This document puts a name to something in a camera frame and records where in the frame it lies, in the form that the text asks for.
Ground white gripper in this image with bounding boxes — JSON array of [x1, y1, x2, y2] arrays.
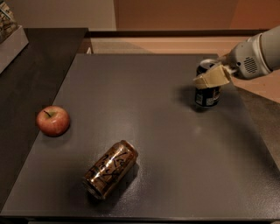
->
[[193, 33, 272, 89]]

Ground dark pepsi can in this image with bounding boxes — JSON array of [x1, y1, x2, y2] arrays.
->
[[194, 66, 221, 108]]

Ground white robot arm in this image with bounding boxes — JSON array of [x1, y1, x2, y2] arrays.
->
[[193, 26, 280, 89]]

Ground orange lacroix can lying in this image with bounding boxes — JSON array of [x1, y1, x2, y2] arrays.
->
[[83, 140, 138, 200]]

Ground red apple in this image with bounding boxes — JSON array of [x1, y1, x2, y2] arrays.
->
[[36, 106, 70, 137]]

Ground dark side counter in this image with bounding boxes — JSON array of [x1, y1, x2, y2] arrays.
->
[[0, 28, 88, 210]]

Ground white box with snacks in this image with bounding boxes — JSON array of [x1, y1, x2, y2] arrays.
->
[[0, 0, 29, 74]]

